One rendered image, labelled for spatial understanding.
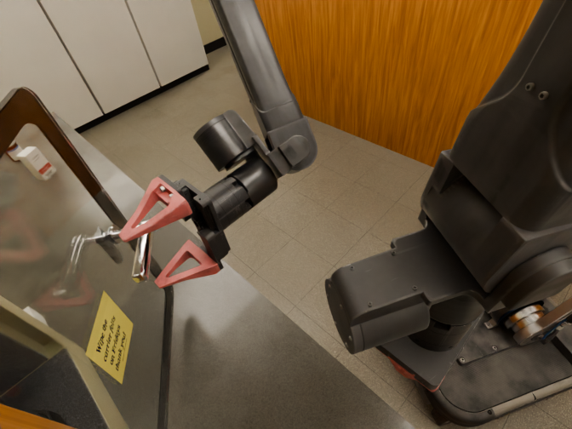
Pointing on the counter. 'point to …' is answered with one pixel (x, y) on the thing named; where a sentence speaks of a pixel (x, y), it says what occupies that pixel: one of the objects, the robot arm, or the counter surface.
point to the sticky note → (110, 339)
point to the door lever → (140, 271)
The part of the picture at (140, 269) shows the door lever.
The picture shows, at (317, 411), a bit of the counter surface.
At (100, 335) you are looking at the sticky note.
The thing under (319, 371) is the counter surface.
